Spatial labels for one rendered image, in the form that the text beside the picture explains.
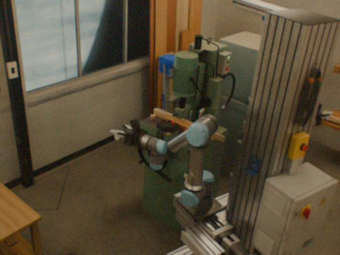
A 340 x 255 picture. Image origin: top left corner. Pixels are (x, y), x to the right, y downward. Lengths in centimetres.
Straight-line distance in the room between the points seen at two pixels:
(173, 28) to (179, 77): 176
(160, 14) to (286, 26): 258
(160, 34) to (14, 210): 242
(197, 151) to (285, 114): 49
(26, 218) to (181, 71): 149
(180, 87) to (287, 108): 115
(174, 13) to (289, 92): 282
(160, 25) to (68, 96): 127
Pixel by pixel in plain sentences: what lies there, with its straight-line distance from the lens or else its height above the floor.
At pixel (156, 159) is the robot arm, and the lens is 228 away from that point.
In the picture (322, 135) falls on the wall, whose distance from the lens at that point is 515.
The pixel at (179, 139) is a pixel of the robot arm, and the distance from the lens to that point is 229.
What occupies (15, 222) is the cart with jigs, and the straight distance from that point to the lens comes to 287.
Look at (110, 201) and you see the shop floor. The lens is 375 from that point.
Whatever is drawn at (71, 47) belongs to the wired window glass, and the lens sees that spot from 388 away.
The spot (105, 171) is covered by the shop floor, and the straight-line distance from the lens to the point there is 413.
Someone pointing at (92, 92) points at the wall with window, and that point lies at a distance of 411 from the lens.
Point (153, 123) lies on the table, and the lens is 316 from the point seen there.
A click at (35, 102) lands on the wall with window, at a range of 373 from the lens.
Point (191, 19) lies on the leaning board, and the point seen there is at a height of 131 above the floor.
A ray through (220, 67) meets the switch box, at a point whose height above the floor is 138.
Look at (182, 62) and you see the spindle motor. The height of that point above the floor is 147.
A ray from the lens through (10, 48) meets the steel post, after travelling 335.
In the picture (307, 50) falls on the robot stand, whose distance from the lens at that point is 187.
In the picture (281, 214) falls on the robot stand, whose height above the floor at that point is 110.
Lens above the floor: 242
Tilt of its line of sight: 29 degrees down
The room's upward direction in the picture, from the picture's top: 4 degrees clockwise
